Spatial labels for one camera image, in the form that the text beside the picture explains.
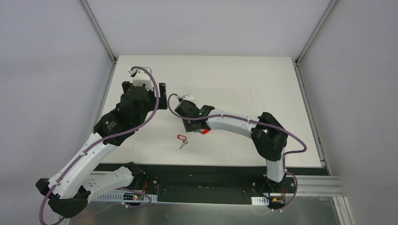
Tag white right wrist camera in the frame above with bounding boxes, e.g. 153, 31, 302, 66
176, 94, 194, 102

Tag silver key with red tag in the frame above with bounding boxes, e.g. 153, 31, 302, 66
177, 135, 188, 149

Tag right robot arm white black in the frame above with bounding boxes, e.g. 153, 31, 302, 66
174, 99, 287, 192

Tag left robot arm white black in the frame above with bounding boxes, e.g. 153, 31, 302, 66
36, 81, 167, 218

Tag left controller board with wires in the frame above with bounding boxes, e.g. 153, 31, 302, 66
123, 180, 147, 202

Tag metal key organizer red handle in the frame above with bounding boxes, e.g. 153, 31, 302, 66
199, 129, 210, 135

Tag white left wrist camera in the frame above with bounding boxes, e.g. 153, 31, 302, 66
128, 68, 154, 91

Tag right controller board with wires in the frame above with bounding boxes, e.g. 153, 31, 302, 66
266, 188, 286, 210

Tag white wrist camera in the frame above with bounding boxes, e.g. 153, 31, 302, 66
128, 68, 154, 91
176, 94, 194, 102

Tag controller board with wires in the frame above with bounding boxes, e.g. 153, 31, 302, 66
123, 180, 147, 202
266, 188, 286, 210

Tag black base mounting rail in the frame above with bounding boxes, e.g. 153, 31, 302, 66
90, 164, 330, 206

